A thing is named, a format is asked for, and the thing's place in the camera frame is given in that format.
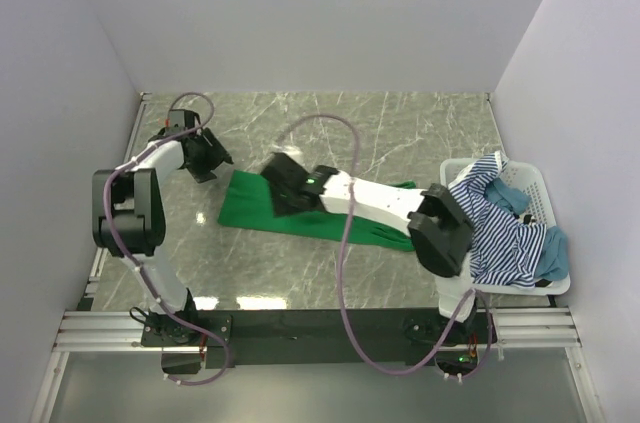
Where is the green tank top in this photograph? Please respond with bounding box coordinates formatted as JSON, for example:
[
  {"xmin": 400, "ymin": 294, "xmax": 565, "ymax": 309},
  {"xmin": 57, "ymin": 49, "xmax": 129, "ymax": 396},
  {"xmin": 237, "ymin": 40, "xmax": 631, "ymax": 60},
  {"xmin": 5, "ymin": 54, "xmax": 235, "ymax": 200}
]
[{"xmin": 218, "ymin": 170, "xmax": 414, "ymax": 252}]

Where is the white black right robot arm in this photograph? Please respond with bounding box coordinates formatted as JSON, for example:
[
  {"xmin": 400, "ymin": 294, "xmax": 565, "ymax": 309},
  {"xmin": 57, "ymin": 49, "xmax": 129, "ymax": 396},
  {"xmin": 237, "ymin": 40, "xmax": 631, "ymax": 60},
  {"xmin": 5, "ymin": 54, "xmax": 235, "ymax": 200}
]
[{"xmin": 261, "ymin": 152, "xmax": 475, "ymax": 342}]

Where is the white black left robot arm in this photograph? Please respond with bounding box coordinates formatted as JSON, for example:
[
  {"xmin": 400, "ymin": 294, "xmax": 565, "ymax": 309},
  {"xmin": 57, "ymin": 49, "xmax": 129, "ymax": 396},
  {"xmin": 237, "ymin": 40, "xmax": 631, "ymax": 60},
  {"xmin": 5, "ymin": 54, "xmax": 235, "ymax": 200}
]
[{"xmin": 92, "ymin": 109, "xmax": 233, "ymax": 345}]

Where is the blue white striped tank top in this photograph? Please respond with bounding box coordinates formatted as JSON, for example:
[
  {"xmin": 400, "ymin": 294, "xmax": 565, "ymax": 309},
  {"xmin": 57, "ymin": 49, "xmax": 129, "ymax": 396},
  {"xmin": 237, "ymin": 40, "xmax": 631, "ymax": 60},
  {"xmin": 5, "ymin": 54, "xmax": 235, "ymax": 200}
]
[{"xmin": 448, "ymin": 151, "xmax": 546, "ymax": 288}]

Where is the teal blue tank top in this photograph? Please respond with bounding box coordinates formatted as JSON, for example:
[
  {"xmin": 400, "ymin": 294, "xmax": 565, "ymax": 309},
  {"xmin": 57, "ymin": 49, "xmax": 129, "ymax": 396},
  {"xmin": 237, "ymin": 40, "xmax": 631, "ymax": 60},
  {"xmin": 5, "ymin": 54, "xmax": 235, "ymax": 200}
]
[{"xmin": 484, "ymin": 178, "xmax": 569, "ymax": 287}]

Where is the white plastic laundry basket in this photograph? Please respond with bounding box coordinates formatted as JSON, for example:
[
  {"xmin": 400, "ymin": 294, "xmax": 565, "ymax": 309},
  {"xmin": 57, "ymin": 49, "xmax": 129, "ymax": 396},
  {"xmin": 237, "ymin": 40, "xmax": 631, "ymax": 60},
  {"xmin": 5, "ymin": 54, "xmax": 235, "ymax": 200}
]
[{"xmin": 440, "ymin": 151, "xmax": 571, "ymax": 296}]

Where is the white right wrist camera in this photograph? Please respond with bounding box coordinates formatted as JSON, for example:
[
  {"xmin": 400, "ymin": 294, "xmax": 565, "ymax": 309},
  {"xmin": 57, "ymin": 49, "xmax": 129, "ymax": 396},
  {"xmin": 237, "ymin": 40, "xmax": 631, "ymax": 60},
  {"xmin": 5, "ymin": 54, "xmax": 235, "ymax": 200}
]
[{"xmin": 279, "ymin": 145, "xmax": 303, "ymax": 164}]

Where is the aluminium left side rail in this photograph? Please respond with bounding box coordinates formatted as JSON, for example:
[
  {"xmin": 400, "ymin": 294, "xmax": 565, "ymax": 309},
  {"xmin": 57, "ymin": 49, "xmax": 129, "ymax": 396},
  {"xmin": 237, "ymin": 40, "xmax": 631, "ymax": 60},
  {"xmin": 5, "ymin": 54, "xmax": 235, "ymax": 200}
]
[{"xmin": 84, "ymin": 91, "xmax": 151, "ymax": 297}]

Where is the aluminium rail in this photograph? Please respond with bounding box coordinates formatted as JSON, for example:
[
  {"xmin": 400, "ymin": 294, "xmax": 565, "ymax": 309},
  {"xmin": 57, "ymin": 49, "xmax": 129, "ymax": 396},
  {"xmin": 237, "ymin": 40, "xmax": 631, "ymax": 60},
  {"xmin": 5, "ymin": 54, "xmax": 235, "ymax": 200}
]
[
  {"xmin": 84, "ymin": 91, "xmax": 151, "ymax": 297},
  {"xmin": 53, "ymin": 307, "xmax": 581, "ymax": 352}
]

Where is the aluminium front rail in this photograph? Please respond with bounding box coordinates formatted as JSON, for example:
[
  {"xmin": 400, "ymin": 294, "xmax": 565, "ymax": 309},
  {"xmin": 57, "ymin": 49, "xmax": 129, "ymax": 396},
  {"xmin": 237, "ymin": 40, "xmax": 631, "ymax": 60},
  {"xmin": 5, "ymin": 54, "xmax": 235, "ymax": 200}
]
[{"xmin": 53, "ymin": 307, "xmax": 581, "ymax": 352}]

